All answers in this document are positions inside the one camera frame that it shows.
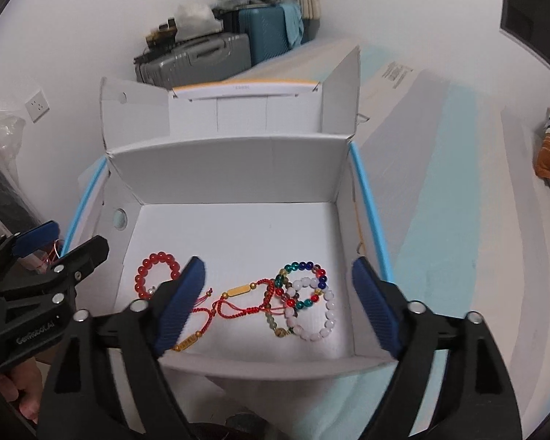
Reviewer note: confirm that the white blue yellow cardboard box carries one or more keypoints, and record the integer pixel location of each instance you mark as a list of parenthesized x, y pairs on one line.
[(233, 169)]

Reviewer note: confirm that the blue suitcase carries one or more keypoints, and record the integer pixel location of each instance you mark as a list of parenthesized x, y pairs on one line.
[(261, 32)]

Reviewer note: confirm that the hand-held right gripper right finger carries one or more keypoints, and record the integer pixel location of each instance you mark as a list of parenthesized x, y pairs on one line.
[(376, 314)]

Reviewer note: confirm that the white wall socket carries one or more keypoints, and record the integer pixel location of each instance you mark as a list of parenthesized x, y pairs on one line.
[(37, 105)]

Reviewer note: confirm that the light blue cloth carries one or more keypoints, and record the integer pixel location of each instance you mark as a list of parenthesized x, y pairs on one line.
[(293, 23)]

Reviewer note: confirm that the dark wall frame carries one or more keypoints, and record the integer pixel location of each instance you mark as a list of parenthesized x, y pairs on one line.
[(531, 13)]

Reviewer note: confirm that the white plastic bag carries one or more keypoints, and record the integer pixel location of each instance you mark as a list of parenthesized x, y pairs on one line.
[(195, 16)]

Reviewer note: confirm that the small dark toiletries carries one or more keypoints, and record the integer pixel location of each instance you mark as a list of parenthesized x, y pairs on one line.
[(162, 32)]

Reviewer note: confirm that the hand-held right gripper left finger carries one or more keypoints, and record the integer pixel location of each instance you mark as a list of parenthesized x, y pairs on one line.
[(181, 311)]

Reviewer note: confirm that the person's left hand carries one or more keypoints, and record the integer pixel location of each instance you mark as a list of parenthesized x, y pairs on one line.
[(25, 385)]

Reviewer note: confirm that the grey suitcase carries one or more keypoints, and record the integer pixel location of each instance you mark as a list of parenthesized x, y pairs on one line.
[(197, 59)]

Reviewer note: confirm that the clear plastic bag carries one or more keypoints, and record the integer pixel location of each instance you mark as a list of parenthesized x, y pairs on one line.
[(0, 133)]

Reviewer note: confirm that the striped bed sheet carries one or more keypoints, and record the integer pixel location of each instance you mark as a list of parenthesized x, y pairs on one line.
[(463, 238)]

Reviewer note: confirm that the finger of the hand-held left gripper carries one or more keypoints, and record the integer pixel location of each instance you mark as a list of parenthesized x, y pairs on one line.
[(85, 256), (36, 236)]

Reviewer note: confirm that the beige curtain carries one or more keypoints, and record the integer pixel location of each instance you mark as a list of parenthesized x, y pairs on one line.
[(309, 0)]

